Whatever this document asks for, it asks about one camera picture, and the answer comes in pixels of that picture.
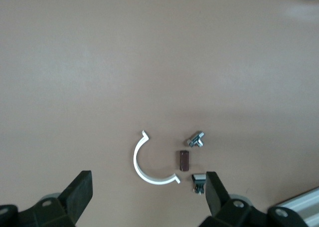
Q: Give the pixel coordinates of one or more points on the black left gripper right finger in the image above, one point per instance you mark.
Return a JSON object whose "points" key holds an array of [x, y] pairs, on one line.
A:
{"points": [[214, 194]]}

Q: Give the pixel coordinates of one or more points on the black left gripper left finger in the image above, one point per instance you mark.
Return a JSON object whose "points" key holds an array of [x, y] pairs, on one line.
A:
{"points": [[74, 194]]}

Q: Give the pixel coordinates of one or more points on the white drawer cabinet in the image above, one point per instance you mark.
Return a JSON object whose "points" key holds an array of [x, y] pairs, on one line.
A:
{"points": [[304, 204]]}

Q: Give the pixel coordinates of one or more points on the brown hexagonal spacer block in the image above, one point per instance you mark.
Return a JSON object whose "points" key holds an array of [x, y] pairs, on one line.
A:
{"points": [[184, 160]]}

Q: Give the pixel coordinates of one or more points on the shiny metal T fitting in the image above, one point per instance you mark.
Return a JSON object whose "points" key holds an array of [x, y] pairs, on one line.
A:
{"points": [[195, 139]]}

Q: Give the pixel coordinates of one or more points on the black switch with white face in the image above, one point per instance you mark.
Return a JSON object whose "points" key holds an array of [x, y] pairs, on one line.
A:
{"points": [[199, 177]]}

